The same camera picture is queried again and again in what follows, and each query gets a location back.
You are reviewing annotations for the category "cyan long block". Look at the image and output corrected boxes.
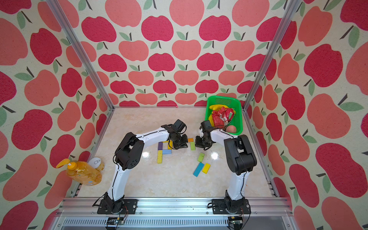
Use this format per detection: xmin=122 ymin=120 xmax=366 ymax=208
xmin=193 ymin=163 xmax=204 ymax=177

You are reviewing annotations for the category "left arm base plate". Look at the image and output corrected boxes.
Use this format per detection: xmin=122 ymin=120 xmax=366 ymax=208
xmin=97 ymin=199 xmax=138 ymax=215

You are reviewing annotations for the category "yellow-green long block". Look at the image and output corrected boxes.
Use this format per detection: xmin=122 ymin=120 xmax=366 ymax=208
xmin=157 ymin=150 xmax=163 ymax=164

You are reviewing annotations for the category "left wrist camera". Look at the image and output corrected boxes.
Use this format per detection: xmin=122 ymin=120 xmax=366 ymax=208
xmin=172 ymin=119 xmax=187 ymax=135

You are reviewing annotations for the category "short yellow block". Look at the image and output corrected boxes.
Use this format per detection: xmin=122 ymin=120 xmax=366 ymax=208
xmin=168 ymin=141 xmax=173 ymax=150

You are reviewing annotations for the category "peach fruit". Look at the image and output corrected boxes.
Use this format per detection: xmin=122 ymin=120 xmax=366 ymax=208
xmin=226 ymin=125 xmax=237 ymax=133

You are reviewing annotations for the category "red snack bag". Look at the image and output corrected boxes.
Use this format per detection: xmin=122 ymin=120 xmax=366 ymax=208
xmin=212 ymin=106 xmax=235 ymax=128

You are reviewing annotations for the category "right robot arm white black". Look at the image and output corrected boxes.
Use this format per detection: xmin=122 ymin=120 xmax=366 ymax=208
xmin=195 ymin=127 xmax=257 ymax=213

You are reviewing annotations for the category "green plastic basket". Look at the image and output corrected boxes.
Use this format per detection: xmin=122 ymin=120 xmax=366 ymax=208
xmin=205 ymin=95 xmax=243 ymax=135

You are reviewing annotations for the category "white round container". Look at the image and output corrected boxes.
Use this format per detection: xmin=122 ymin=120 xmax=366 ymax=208
xmin=88 ymin=157 xmax=105 ymax=172

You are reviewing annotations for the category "aluminium front rail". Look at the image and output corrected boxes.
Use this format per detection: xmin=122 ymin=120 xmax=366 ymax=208
xmin=50 ymin=197 xmax=298 ymax=230

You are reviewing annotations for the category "green block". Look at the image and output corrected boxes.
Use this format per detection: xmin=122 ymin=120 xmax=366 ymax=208
xmin=190 ymin=142 xmax=196 ymax=151
xmin=197 ymin=152 xmax=205 ymax=163

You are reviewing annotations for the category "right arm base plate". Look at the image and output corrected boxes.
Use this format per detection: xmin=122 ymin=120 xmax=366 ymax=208
xmin=208 ymin=198 xmax=251 ymax=215

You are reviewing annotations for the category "light blue block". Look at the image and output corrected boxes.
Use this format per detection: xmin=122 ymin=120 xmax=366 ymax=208
xmin=162 ymin=149 xmax=172 ymax=155

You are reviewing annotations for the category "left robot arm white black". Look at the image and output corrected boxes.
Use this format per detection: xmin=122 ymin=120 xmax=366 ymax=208
xmin=93 ymin=120 xmax=188 ymax=215

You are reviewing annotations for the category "orange soap bottle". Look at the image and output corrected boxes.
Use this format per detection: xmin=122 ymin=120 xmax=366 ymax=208
xmin=56 ymin=159 xmax=102 ymax=186

